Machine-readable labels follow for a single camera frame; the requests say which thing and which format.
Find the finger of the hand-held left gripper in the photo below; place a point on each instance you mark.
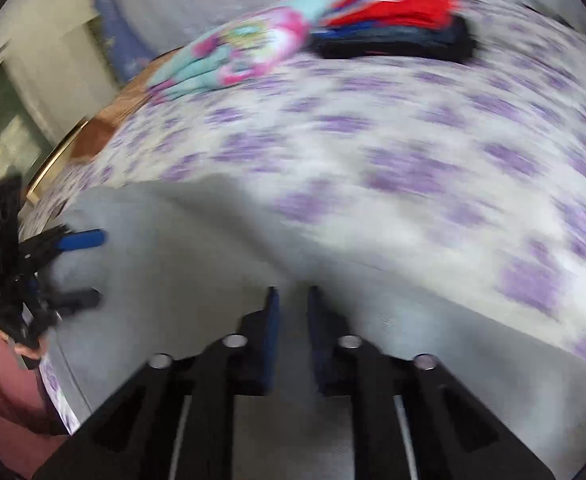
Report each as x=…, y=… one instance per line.
x=80, y=239
x=75, y=300

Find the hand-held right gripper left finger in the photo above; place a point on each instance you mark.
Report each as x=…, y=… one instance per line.
x=272, y=340

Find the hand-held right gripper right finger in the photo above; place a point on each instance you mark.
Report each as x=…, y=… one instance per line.
x=318, y=340

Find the grey pants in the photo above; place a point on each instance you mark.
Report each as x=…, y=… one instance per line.
x=198, y=240

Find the person's left hand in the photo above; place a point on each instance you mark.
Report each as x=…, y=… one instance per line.
x=30, y=349

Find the person's pink clothing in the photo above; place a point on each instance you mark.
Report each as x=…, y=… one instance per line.
x=8, y=410

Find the white door with glass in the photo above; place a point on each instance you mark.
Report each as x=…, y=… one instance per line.
x=3, y=120

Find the blue cloth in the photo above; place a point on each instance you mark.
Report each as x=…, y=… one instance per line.
x=120, y=35

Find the purple floral bed sheet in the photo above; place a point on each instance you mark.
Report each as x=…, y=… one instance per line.
x=373, y=125

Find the pink and teal printed garment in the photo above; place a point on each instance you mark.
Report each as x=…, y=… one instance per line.
x=253, y=45

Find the dark navy folded garment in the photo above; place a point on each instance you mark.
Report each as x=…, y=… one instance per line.
x=398, y=42

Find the red folded garment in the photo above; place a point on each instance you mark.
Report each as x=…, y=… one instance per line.
x=398, y=2

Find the wooden bed frame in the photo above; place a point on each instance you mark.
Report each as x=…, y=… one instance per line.
x=98, y=130

